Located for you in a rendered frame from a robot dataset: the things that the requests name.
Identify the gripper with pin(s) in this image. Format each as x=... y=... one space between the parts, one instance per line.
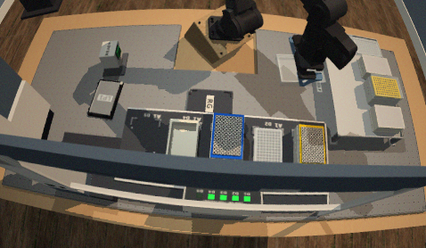
x=303 y=56

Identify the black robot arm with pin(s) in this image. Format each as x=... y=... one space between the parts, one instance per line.
x=242 y=16

